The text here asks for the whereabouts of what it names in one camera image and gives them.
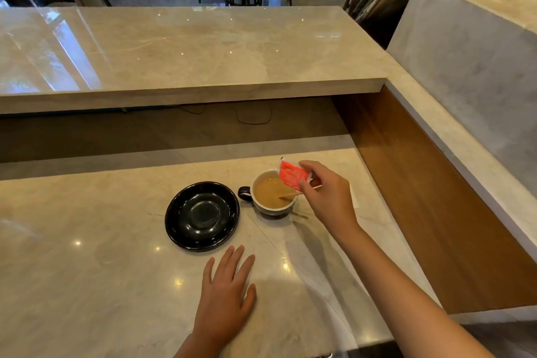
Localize person's left forearm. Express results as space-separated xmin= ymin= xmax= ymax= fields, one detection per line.
xmin=173 ymin=332 xmax=219 ymax=358

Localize person's right hand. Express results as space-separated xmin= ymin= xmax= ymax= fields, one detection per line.
xmin=298 ymin=160 xmax=362 ymax=239

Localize red sachet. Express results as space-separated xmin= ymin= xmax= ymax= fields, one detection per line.
xmin=278 ymin=157 xmax=313 ymax=192

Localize person's left hand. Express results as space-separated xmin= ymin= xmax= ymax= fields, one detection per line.
xmin=201 ymin=245 xmax=257 ymax=348

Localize thin stir stick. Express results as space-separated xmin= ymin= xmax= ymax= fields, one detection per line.
xmin=273 ymin=184 xmax=324 ymax=203

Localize person's right forearm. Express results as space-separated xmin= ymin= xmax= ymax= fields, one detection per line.
xmin=336 ymin=221 xmax=498 ymax=358

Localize dark cup of coffee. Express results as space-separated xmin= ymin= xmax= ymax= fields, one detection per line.
xmin=238 ymin=169 xmax=299 ymax=218

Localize black saucer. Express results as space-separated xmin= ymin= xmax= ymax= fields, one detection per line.
xmin=164 ymin=181 xmax=241 ymax=253

